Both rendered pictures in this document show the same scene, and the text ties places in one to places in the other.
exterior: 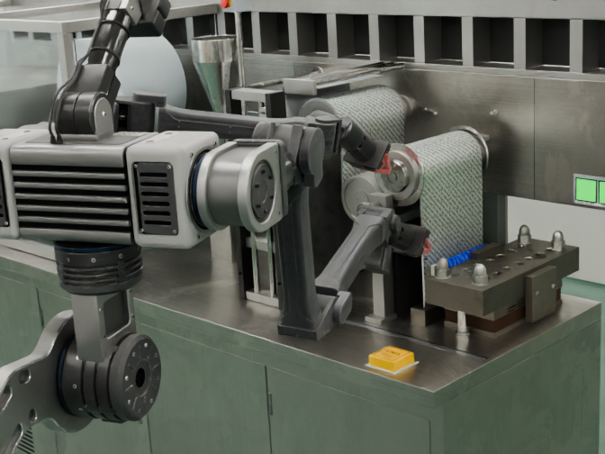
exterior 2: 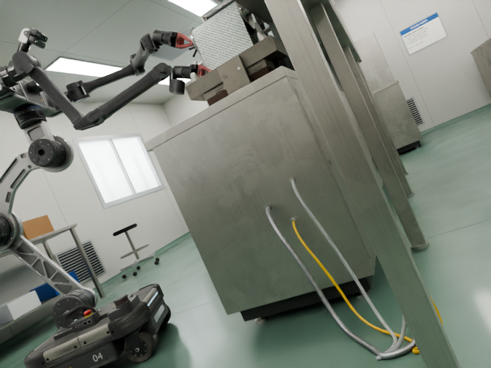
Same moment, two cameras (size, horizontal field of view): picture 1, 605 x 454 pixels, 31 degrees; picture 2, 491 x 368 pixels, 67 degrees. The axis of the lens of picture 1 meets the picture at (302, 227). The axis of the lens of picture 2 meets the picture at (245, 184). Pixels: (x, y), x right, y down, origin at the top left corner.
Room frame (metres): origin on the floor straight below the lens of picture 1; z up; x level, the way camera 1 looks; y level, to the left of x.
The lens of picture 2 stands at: (1.79, -1.80, 0.60)
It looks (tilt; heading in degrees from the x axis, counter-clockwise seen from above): 1 degrees down; 68
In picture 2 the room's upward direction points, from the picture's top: 24 degrees counter-clockwise
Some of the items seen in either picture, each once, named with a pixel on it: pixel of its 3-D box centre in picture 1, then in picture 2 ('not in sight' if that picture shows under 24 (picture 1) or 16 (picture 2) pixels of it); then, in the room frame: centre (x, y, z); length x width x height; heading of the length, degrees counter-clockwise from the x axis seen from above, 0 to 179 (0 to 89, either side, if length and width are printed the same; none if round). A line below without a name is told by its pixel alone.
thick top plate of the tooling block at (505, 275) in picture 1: (504, 274); (236, 71); (2.48, -0.47, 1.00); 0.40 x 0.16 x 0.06; 135
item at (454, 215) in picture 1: (452, 223); (229, 54); (2.54, -0.36, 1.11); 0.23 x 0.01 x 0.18; 135
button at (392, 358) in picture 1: (391, 358); not in sight; (2.21, -0.17, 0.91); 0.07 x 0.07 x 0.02; 45
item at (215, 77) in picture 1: (225, 160); not in sight; (3.08, 0.21, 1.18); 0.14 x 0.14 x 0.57
